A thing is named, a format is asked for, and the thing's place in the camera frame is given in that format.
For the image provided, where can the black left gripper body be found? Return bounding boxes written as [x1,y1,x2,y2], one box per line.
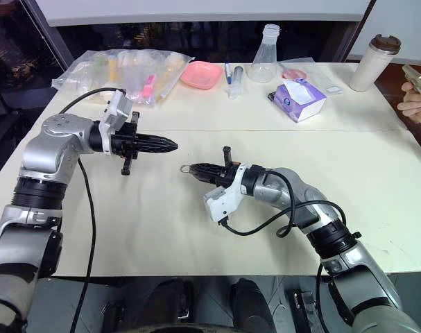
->
[110,111,142,176]

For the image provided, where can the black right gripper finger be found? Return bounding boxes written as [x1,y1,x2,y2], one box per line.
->
[189,170,218,183]
[188,162,221,173]

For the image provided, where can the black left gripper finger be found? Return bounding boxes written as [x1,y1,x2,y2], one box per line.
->
[139,134,179,147]
[139,143,179,155]

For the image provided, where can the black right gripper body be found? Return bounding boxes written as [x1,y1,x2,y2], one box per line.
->
[212,146,240,189]

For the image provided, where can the bystander bare hand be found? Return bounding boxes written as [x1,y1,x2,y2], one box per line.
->
[397,76,421,135]

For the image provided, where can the pink tube in bag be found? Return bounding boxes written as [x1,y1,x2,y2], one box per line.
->
[139,74,156,99]

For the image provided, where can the clear plastic bag of supplies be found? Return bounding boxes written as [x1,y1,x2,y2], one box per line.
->
[51,48,196,109]

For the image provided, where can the yellow tube in bag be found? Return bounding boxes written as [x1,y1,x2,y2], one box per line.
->
[107,56,119,83]

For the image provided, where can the pink plastic bowl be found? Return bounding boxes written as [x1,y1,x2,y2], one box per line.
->
[180,60,223,92]

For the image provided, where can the clear plastic syringe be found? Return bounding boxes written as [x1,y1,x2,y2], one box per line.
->
[225,65,248,101]

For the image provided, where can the purple tissue pack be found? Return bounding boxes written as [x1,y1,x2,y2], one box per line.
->
[267,77,328,123]

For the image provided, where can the clear plastic conical flask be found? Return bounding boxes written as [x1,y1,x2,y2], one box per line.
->
[247,24,282,84]

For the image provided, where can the pink petri dish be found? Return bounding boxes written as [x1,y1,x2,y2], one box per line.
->
[282,67,307,80]

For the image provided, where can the dark rounded shape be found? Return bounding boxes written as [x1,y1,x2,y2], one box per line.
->
[137,276,196,333]
[230,276,277,333]

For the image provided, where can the clear flat plastic packet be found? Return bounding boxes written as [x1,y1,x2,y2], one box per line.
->
[309,65,345,95]

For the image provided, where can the white cup with brown lid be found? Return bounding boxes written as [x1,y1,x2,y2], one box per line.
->
[349,33,402,93]

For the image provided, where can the gold smartphone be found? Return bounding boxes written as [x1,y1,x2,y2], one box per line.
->
[401,63,421,105]

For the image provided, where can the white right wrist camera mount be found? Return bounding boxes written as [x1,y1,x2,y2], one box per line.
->
[203,162,248,223]

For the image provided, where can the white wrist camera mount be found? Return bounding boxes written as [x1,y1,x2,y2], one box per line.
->
[203,162,248,223]
[98,89,133,156]

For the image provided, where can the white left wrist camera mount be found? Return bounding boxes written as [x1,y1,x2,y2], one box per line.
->
[98,89,133,156]

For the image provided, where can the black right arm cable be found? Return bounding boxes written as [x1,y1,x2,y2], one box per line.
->
[221,170,348,333]

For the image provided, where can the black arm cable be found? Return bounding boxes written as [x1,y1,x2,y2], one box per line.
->
[221,170,348,333]
[59,87,125,305]

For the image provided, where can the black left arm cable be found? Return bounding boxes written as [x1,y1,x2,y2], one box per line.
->
[59,87,125,305]

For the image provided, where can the black metal bracket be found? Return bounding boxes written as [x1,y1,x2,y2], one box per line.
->
[291,288,317,333]

